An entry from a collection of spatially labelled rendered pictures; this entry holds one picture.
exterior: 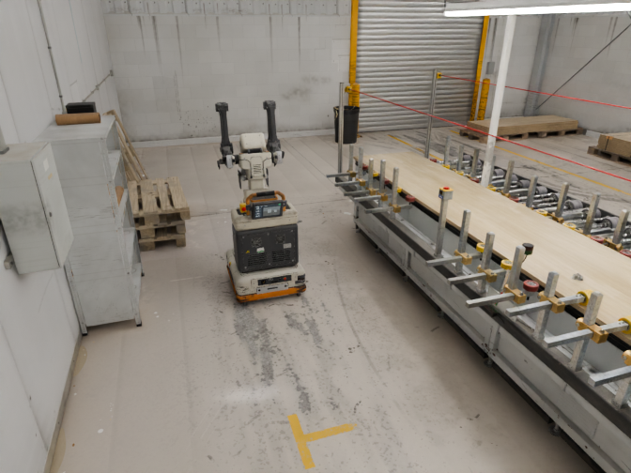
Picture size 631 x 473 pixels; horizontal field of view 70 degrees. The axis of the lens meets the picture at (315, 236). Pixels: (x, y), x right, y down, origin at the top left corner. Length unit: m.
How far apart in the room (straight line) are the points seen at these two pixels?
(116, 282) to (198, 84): 6.52
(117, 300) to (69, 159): 1.15
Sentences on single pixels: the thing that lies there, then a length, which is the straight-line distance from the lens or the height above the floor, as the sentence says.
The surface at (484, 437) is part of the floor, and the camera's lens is 3.13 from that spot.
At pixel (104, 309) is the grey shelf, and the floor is 0.21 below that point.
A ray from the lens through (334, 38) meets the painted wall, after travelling 10.33.
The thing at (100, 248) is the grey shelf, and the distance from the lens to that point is 3.72.
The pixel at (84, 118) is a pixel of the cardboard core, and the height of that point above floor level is 1.59.
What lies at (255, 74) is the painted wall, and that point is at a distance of 9.92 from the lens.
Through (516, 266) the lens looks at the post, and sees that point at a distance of 2.76.
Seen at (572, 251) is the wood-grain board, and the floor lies 0.90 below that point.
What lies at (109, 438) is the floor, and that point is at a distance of 3.21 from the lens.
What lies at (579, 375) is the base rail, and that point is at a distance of 2.62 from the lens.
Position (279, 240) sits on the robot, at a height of 0.56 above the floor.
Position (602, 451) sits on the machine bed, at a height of 0.17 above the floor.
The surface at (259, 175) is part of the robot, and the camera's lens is 4.01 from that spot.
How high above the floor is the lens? 2.23
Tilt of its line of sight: 25 degrees down
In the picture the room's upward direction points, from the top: straight up
